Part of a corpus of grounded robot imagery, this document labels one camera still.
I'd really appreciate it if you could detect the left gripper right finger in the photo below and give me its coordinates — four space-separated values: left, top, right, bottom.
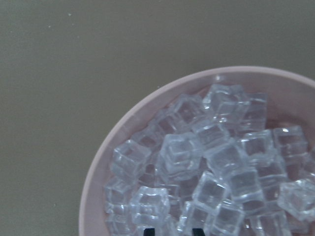
192 228 204 236

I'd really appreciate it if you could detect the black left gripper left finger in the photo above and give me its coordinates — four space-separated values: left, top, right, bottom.
144 228 155 236

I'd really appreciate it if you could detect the pile of clear ice cubes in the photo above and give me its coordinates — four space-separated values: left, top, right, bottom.
104 84 315 236

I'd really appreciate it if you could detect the pink bowl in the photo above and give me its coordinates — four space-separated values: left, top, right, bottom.
79 66 315 236

